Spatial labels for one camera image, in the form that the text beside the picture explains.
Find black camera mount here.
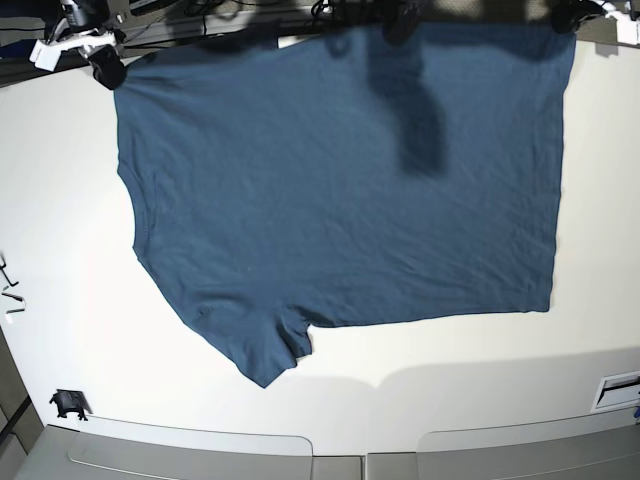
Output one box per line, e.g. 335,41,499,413
382,0,430,46

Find grey chair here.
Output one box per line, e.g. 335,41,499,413
15,426,363,479
364,409,639,479

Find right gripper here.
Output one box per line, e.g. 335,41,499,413
60,0,127,90

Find white label plate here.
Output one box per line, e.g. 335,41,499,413
591,371,639,413

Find blue T-shirt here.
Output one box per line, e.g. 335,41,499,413
113,24,576,387

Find grey chair left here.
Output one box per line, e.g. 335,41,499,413
15,426,363,479

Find black clamp bracket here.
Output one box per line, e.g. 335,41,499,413
49,389,92,421

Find metal hex keys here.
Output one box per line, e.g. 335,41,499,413
1,254,27,325

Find grey chair right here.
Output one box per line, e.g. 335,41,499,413
364,409,639,479

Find black cables bundle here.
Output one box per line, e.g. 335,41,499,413
119,0,331,46

